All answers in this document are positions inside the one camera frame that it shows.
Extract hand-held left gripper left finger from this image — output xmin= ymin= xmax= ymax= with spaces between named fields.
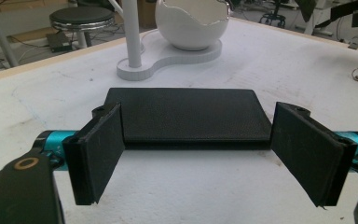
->
xmin=62 ymin=103 xmax=126 ymax=206

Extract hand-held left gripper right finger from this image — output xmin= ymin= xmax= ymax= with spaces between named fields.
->
xmin=269 ymin=101 xmax=358 ymax=208

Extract black rectangular box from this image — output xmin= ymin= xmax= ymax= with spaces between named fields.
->
xmin=91 ymin=87 xmax=273 ymax=150

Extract black office chair base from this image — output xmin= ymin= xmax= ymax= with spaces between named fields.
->
xmin=258 ymin=0 xmax=287 ymax=29

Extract white stand with pole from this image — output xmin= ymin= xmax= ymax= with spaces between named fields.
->
xmin=116 ymin=0 xmax=224 ymax=82

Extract black pedal box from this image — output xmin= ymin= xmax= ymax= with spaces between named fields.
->
xmin=45 ymin=31 xmax=74 ymax=53

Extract black round stool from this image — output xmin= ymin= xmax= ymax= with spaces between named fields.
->
xmin=48 ymin=6 xmax=116 ymax=49

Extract white eggshell-shaped bowl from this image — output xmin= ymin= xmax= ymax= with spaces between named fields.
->
xmin=154 ymin=0 xmax=231 ymax=52

